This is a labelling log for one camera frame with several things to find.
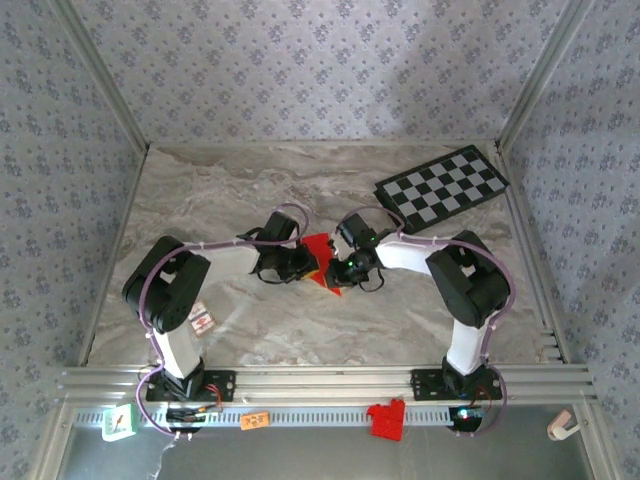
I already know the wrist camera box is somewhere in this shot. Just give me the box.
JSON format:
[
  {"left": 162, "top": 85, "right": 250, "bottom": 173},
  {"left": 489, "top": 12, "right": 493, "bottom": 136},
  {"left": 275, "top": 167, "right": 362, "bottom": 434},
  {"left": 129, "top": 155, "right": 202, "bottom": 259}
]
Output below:
[
  {"left": 263, "top": 211, "right": 300, "bottom": 246},
  {"left": 335, "top": 211, "right": 380, "bottom": 251}
]

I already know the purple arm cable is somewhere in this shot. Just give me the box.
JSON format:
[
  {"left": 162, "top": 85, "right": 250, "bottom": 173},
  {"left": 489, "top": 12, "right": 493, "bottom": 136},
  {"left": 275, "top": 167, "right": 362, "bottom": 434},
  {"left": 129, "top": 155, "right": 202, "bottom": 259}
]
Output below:
[
  {"left": 135, "top": 202, "right": 312, "bottom": 439},
  {"left": 344, "top": 204, "right": 517, "bottom": 437}
]

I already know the aluminium table end rail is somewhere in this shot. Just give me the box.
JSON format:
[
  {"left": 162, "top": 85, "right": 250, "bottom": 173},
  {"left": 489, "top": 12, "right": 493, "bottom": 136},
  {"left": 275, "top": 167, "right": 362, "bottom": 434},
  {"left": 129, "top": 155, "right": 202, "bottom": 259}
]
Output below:
[{"left": 147, "top": 139, "right": 501, "bottom": 149}]

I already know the red toy brick piece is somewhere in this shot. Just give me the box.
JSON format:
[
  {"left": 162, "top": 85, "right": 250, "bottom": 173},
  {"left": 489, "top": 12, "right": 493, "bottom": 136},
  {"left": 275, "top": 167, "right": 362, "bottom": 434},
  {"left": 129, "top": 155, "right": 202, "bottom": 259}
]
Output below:
[{"left": 365, "top": 398, "right": 405, "bottom": 442}]

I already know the pink white plastic hook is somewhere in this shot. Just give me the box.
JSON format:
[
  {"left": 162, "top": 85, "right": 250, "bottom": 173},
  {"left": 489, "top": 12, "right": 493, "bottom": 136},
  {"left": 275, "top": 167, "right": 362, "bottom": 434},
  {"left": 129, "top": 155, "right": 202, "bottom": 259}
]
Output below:
[{"left": 545, "top": 409, "right": 581, "bottom": 441}]

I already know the thin black right gripper cable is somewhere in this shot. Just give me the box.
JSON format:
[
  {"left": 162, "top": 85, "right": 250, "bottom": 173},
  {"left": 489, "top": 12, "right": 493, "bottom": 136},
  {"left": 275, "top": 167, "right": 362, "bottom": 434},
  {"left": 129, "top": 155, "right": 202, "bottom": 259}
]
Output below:
[{"left": 356, "top": 267, "right": 387, "bottom": 294}]

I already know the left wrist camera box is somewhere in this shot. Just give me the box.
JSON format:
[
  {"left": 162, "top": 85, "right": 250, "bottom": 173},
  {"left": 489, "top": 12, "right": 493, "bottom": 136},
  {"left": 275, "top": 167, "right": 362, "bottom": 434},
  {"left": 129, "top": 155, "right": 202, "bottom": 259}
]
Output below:
[{"left": 263, "top": 211, "right": 300, "bottom": 246}]

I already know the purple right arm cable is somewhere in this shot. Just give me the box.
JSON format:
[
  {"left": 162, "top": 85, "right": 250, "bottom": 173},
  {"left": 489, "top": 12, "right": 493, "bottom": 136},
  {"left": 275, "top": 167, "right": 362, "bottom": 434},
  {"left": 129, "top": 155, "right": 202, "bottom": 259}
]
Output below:
[{"left": 344, "top": 204, "right": 517, "bottom": 437}]

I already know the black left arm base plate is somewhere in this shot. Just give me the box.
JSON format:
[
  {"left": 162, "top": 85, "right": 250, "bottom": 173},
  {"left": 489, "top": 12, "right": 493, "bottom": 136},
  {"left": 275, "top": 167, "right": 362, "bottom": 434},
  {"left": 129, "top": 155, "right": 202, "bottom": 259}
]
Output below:
[{"left": 145, "top": 369, "right": 237, "bottom": 402}]

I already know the grey slotted cable duct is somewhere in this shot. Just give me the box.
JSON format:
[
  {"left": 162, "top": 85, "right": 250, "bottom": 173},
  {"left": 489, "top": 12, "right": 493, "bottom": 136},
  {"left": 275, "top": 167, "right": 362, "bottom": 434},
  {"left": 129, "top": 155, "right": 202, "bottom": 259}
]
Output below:
[{"left": 72, "top": 404, "right": 481, "bottom": 430}]

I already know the aluminium mounting rail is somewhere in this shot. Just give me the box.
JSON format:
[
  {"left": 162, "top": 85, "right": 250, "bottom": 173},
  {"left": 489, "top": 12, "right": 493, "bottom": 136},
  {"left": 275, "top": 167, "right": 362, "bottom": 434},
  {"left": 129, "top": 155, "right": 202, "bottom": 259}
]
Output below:
[{"left": 57, "top": 363, "right": 599, "bottom": 407}]

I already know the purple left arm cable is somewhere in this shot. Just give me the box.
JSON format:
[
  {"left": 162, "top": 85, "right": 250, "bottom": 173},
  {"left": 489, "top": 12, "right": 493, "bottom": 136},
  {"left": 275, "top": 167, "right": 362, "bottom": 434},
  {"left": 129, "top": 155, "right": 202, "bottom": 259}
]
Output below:
[{"left": 135, "top": 202, "right": 312, "bottom": 439}]

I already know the aluminium table side rail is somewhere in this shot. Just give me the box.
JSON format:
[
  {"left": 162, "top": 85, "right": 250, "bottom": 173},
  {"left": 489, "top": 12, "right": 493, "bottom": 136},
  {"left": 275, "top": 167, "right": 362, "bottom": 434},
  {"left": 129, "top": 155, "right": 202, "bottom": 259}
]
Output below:
[
  {"left": 494, "top": 142, "right": 571, "bottom": 365},
  {"left": 77, "top": 144, "right": 151, "bottom": 369}
]

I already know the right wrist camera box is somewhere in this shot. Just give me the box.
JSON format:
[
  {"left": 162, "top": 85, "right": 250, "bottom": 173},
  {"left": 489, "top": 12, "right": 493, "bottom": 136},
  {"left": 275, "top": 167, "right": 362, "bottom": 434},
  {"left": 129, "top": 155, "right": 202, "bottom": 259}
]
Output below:
[{"left": 335, "top": 211, "right": 380, "bottom": 251}]

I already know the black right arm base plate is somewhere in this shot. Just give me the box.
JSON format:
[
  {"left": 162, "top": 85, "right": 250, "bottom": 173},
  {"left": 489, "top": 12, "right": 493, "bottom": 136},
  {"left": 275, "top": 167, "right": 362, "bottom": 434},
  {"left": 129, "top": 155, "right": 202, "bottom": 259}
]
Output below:
[{"left": 410, "top": 368, "right": 504, "bottom": 402}]

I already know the thin black left gripper cable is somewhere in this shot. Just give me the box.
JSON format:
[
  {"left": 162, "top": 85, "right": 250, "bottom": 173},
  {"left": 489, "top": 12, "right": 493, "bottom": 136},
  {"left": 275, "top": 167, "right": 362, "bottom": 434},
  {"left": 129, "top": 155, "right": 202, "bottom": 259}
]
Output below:
[{"left": 234, "top": 226, "right": 301, "bottom": 287}]

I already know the red cloth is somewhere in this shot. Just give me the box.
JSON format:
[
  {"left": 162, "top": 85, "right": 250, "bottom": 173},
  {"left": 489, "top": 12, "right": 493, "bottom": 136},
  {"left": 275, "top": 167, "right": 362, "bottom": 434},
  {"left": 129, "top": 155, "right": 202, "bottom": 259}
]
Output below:
[{"left": 299, "top": 231, "right": 347, "bottom": 298}]

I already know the brown white card packet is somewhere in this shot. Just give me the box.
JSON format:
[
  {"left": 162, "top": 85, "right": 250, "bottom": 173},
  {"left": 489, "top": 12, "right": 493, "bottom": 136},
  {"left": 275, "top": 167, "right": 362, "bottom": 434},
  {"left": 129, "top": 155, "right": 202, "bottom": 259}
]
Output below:
[{"left": 189, "top": 301, "right": 219, "bottom": 337}]

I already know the orange label tag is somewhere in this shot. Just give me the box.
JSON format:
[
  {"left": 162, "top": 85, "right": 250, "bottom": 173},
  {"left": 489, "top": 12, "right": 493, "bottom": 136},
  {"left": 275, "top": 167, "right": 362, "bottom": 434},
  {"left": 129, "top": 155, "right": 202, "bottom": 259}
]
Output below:
[{"left": 239, "top": 410, "right": 271, "bottom": 431}]

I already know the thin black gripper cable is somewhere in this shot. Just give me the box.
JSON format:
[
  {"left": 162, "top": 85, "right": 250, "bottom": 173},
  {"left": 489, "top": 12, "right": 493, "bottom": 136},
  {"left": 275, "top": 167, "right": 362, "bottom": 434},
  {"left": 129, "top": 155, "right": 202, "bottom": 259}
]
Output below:
[
  {"left": 356, "top": 267, "right": 387, "bottom": 294},
  {"left": 234, "top": 226, "right": 301, "bottom": 287}
]

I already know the green white square card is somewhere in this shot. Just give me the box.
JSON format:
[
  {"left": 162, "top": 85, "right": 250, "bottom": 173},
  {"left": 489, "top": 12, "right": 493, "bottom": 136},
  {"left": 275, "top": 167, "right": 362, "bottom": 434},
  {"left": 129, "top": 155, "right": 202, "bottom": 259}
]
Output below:
[{"left": 102, "top": 403, "right": 138, "bottom": 442}]

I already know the black grey chessboard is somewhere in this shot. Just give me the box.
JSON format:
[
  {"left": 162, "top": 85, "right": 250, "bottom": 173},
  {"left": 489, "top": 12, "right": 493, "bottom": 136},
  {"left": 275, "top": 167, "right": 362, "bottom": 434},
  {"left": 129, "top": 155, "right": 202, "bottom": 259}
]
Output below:
[{"left": 374, "top": 144, "right": 511, "bottom": 235}]

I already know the aluminium frame post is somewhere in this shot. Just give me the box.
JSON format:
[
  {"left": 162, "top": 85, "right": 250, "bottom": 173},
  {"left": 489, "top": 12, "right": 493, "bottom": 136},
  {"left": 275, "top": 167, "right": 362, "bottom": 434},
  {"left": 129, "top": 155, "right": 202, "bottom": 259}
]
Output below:
[
  {"left": 497, "top": 0, "right": 597, "bottom": 151},
  {"left": 49, "top": 0, "right": 151, "bottom": 151}
]

